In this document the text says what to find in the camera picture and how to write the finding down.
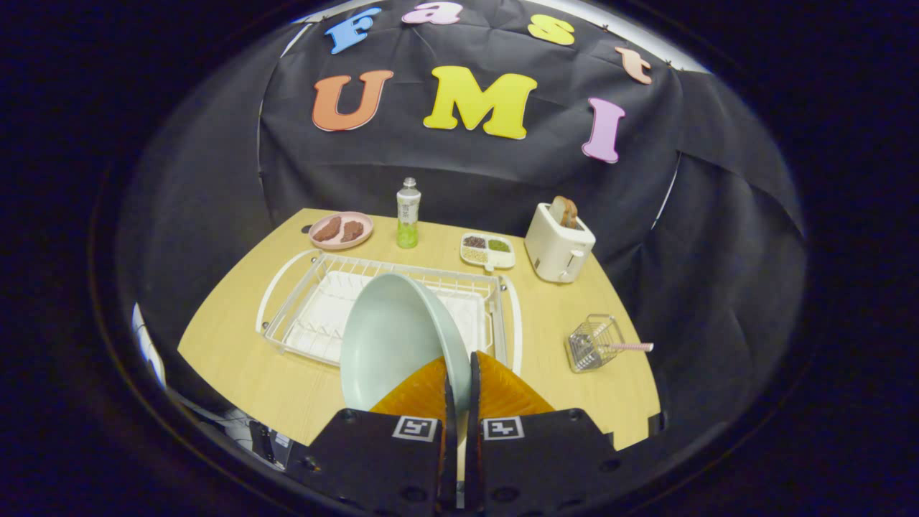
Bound pale green plate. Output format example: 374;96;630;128
340;273;472;414

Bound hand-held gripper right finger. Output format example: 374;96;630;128
465;350;622;517

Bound cream white toaster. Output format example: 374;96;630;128
524;202;597;284

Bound white divided snack tray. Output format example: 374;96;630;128
459;231;516;272

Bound clear bottle with green drink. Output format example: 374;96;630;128
396;177;422;250

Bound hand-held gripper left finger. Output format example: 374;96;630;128
284;355;458;517

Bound white wire dish rack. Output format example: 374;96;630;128
256;249;523;376

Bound small wire basket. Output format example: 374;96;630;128
567;314;627;374

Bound black backdrop cloth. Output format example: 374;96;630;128
115;0;808;460

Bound small pink plate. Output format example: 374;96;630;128
309;211;374;251

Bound brown toast slices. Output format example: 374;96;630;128
549;195;579;230

